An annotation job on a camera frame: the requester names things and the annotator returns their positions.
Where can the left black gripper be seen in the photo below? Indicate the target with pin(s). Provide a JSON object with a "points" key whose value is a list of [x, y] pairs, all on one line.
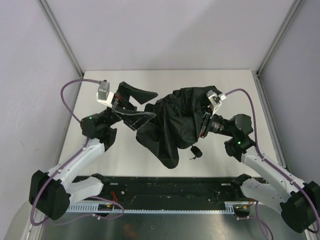
{"points": [[120, 103]]}

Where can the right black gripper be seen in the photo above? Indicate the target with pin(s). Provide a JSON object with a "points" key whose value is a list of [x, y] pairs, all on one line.
{"points": [[205, 124]]}

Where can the black folding umbrella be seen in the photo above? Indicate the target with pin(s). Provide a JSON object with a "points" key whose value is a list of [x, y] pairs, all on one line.
{"points": [[177, 123]]}

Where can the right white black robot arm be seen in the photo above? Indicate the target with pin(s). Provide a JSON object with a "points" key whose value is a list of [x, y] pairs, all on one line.
{"points": [[297, 201]]}

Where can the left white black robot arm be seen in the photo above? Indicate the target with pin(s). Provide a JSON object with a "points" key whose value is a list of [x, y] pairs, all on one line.
{"points": [[53, 191]]}

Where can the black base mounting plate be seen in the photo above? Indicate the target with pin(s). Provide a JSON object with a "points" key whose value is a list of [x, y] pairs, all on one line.
{"points": [[172, 193]]}

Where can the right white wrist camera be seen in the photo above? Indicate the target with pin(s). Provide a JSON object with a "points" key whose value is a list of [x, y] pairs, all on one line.
{"points": [[215, 100]]}

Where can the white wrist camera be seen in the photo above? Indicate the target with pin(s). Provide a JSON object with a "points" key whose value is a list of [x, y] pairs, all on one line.
{"points": [[215, 100], [104, 95]]}

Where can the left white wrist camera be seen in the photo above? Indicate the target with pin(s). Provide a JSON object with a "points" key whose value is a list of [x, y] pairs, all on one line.
{"points": [[104, 95]]}

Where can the right aluminium frame post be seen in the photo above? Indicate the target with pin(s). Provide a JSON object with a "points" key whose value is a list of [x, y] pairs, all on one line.
{"points": [[280, 34]]}

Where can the aluminium frame post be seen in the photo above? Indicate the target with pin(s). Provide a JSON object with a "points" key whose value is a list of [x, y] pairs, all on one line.
{"points": [[50, 16], [280, 34]]}

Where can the left aluminium frame post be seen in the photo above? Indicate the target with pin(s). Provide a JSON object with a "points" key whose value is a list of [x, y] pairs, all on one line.
{"points": [[50, 16]]}

